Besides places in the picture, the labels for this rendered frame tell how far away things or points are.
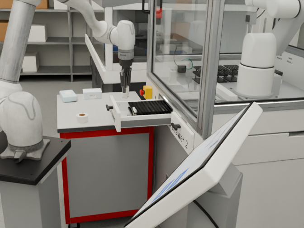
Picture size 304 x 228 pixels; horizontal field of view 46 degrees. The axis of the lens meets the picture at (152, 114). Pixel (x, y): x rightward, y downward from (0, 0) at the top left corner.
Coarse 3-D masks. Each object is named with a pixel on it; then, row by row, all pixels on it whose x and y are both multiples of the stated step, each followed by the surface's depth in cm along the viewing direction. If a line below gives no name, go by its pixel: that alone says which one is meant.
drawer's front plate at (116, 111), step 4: (112, 96) 204; (112, 100) 197; (112, 104) 196; (116, 104) 191; (116, 108) 186; (112, 112) 198; (116, 112) 182; (112, 116) 199; (116, 116) 183; (120, 116) 181; (116, 120) 184; (120, 120) 182; (116, 124) 185; (120, 124) 183; (116, 128) 186; (120, 128) 184
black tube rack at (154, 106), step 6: (132, 102) 205; (138, 102) 204; (144, 102) 205; (150, 102) 205; (156, 102) 205; (162, 102) 206; (138, 108) 195; (144, 108) 195; (150, 108) 196; (156, 108) 197; (162, 108) 196; (168, 108) 197; (132, 114) 194; (138, 114) 194; (144, 114) 195; (150, 114) 196
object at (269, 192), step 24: (168, 144) 200; (168, 168) 202; (240, 168) 161; (264, 168) 164; (288, 168) 168; (264, 192) 170; (288, 192) 174; (240, 216) 171; (264, 216) 175; (288, 216) 179
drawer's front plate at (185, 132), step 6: (174, 114) 180; (174, 120) 180; (180, 120) 173; (186, 126) 166; (174, 132) 182; (180, 132) 172; (186, 132) 163; (192, 132) 160; (186, 138) 164; (192, 138) 159; (186, 144) 164; (192, 144) 160; (186, 150) 165; (192, 150) 162
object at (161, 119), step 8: (120, 104) 206; (128, 104) 208; (120, 112) 206; (128, 112) 207; (128, 120) 185; (136, 120) 186; (144, 120) 187; (152, 120) 188; (160, 120) 189; (168, 120) 191
